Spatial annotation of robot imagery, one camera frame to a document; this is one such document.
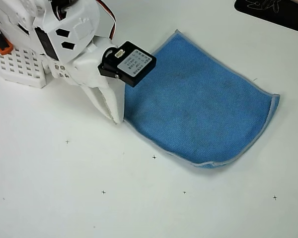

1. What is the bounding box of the blue microfibre cloth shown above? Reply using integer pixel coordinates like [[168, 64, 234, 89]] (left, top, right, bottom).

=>
[[123, 29, 281, 170]]

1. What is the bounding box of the orange and black clamp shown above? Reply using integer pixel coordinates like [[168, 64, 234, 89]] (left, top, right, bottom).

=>
[[0, 17, 13, 55]]

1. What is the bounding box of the red white black servo cable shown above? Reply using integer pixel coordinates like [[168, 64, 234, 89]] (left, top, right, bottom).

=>
[[95, 0, 118, 40]]

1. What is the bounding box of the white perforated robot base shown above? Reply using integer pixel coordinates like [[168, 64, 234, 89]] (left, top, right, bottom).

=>
[[0, 44, 49, 89]]

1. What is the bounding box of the black mat with line drawing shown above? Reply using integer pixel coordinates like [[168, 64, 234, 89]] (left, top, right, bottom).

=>
[[234, 0, 298, 35]]

